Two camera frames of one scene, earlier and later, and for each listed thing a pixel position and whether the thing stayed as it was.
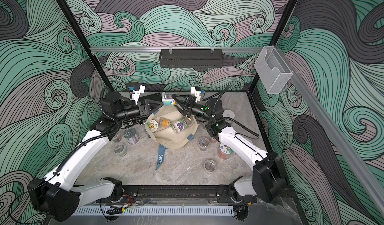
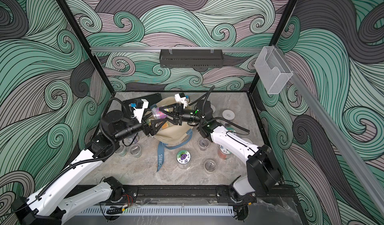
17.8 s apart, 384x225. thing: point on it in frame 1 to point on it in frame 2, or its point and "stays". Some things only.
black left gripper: x=146 y=113 to x=149 y=129
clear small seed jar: x=210 y=166 stays
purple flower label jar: x=179 y=125 to x=183 y=158
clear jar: x=203 y=143 stays
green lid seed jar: x=224 y=152 stays
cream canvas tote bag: x=170 y=128 stays
